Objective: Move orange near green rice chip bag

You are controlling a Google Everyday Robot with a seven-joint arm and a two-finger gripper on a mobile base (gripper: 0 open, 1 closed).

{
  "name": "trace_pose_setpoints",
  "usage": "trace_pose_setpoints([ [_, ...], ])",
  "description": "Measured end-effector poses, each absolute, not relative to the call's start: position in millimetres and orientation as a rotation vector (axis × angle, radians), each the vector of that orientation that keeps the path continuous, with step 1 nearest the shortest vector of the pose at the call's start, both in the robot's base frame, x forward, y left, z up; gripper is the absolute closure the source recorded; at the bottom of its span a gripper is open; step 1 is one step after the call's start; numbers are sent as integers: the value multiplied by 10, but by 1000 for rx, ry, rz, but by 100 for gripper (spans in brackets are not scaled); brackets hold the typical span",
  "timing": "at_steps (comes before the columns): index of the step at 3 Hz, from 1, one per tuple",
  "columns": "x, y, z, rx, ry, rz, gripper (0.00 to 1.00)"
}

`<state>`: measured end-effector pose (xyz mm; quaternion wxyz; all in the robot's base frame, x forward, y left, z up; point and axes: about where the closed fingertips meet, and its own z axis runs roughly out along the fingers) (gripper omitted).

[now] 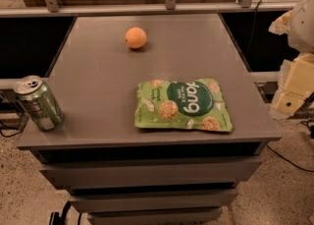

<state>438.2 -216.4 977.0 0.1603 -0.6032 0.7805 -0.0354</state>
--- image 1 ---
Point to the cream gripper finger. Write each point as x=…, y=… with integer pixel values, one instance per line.
x=280, y=25
x=296, y=84

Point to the orange fruit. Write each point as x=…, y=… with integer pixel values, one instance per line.
x=136, y=38

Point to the green rice chip bag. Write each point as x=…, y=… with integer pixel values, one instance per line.
x=196, y=105

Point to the grey drawer cabinet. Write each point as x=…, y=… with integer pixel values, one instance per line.
x=119, y=174

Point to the green soda can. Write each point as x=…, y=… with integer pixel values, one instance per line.
x=39, y=102

